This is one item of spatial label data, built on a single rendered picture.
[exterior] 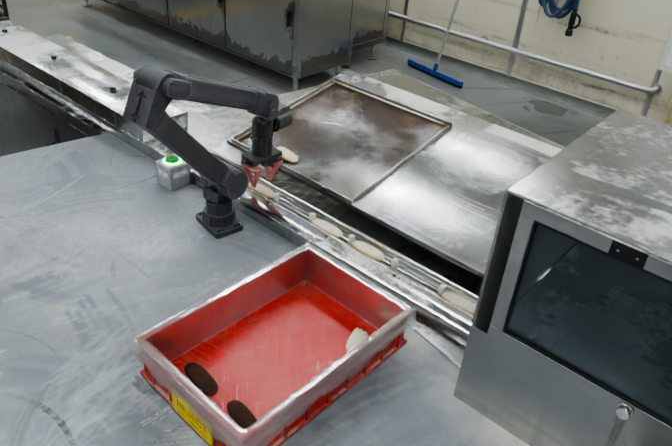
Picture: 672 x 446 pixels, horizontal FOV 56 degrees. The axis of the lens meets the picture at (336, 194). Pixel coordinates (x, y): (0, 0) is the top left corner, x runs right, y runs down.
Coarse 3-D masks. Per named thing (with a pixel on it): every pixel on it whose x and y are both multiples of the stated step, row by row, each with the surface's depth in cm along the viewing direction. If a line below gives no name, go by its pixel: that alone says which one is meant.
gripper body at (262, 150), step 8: (272, 136) 173; (256, 144) 172; (264, 144) 172; (248, 152) 176; (256, 152) 173; (264, 152) 173; (272, 152) 177; (280, 152) 177; (256, 160) 172; (264, 160) 173
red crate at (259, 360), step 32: (256, 320) 140; (288, 320) 141; (320, 320) 141; (352, 320) 142; (192, 352) 130; (224, 352) 131; (256, 352) 132; (288, 352) 132; (320, 352) 133; (384, 352) 132; (160, 384) 120; (224, 384) 124; (256, 384) 124; (288, 384) 125; (352, 384) 125; (256, 416) 118
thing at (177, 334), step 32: (288, 256) 145; (320, 256) 146; (224, 288) 133; (256, 288) 139; (288, 288) 149; (320, 288) 150; (352, 288) 141; (192, 320) 127; (224, 320) 135; (384, 320) 137; (160, 352) 117; (352, 352) 120; (192, 384) 111; (320, 384) 113; (224, 416) 105; (288, 416) 109
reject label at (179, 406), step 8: (176, 400) 115; (176, 408) 116; (184, 408) 113; (184, 416) 115; (192, 416) 112; (192, 424) 113; (200, 424) 111; (200, 432) 112; (208, 432) 110; (208, 440) 111
